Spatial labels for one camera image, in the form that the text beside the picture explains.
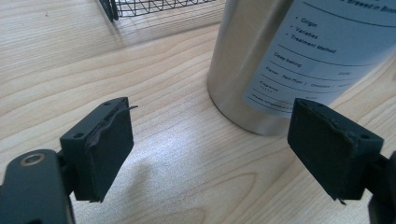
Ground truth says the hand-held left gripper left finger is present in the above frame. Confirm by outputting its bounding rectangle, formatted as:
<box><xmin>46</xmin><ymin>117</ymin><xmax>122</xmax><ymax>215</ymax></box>
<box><xmin>59</xmin><ymin>96</ymin><xmax>139</xmax><ymax>203</ymax></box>

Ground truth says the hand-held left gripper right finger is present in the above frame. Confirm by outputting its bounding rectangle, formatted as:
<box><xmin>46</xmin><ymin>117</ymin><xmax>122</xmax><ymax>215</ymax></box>
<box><xmin>287</xmin><ymin>98</ymin><xmax>385</xmax><ymax>205</ymax></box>

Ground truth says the silver metal canister white label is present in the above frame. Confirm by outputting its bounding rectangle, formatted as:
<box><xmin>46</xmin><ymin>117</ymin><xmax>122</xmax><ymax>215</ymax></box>
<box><xmin>206</xmin><ymin>0</ymin><xmax>396</xmax><ymax>136</ymax></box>

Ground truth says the black wire mesh basket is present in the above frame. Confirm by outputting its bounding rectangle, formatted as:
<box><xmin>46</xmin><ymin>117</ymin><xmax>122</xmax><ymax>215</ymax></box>
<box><xmin>98</xmin><ymin>0</ymin><xmax>219</xmax><ymax>22</ymax></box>

